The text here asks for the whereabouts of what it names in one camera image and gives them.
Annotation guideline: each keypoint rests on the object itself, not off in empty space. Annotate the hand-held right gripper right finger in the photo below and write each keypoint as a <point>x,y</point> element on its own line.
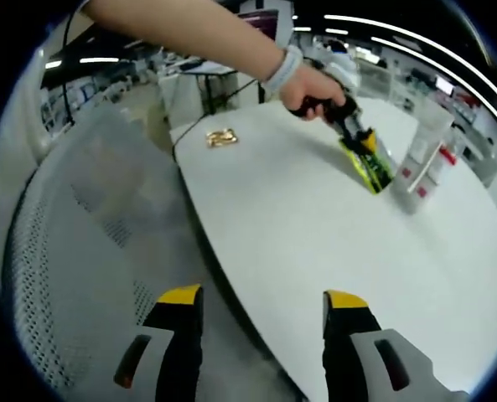
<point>344,356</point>

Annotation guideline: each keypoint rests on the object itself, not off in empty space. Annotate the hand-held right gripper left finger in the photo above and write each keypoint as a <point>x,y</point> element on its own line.
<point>181,343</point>

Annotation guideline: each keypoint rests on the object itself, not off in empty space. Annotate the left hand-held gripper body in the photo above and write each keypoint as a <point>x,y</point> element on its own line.
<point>350,109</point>

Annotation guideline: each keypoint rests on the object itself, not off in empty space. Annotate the lime green skincare sachet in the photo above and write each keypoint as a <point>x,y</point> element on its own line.
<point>371,171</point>

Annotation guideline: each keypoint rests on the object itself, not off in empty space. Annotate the gold foil skincare sachet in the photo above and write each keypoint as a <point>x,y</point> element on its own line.
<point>222,139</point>

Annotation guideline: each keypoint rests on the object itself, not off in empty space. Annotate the person's left hand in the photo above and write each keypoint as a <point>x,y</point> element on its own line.
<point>311,88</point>

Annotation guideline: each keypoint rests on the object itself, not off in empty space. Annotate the curved ceiling light strip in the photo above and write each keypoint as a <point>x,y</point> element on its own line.
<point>382,40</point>
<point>357,19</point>

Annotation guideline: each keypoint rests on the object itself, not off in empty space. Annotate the white wristband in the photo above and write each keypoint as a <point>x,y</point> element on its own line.
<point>283,69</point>

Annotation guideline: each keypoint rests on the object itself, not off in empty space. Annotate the computer monitor purple screen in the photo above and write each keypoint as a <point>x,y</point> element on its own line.
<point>269,23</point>

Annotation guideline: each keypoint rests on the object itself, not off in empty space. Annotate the grey mesh office chair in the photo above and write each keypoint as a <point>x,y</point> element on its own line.
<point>84,251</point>

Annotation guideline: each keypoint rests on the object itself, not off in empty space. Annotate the white monitor desk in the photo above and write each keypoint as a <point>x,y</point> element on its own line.
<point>208,69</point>

